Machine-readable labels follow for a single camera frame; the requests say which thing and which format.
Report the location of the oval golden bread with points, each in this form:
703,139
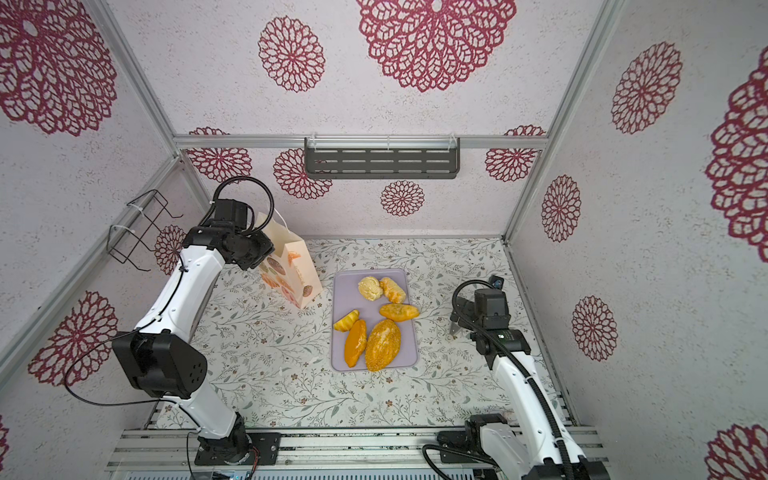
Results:
399,312

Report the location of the orange elongated bread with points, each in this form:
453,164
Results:
355,343

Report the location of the small yellow croissant piece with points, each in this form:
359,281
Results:
347,322

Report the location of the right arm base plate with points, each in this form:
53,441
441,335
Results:
465,444

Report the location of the floral table mat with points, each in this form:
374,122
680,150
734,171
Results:
271,361

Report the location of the round pale bread bun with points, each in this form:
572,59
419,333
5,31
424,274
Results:
370,288

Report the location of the printed paper bag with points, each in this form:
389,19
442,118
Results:
289,269

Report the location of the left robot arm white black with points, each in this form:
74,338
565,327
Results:
157,355

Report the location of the lavender tray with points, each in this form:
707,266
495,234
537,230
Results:
346,298

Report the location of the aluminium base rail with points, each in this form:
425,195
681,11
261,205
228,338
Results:
292,448

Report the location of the grey wall shelf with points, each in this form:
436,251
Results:
387,159

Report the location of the large sesame bread loaf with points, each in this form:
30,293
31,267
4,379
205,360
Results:
383,345

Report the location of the black wire wall rack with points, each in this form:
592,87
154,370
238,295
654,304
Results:
127,236

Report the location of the flaky yellow pastry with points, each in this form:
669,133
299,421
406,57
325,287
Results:
392,291

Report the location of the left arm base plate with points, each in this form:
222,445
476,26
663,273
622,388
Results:
260,449

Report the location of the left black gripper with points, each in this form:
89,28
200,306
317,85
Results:
266,248

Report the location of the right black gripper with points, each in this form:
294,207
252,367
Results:
468,306

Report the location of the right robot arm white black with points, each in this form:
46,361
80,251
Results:
544,448

